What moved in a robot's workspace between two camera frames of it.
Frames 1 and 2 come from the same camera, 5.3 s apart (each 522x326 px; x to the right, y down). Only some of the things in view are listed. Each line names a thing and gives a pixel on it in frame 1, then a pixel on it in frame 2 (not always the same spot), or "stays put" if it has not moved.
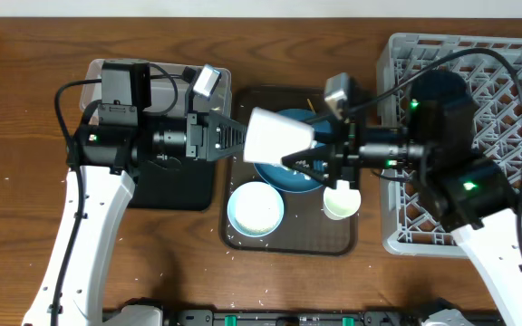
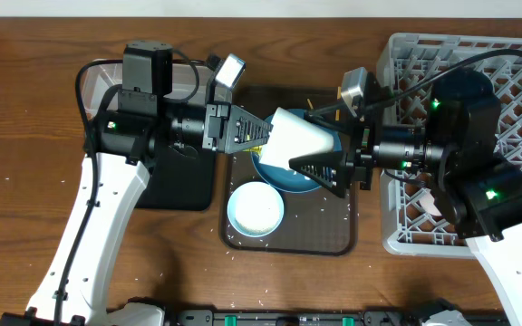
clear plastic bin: [169, 90] stays put
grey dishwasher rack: [508, 82] stays put
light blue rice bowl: [256, 209] stays put
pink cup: [271, 137] -> [428, 203]
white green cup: [341, 203] -> [294, 136]
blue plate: [280, 177] stays put
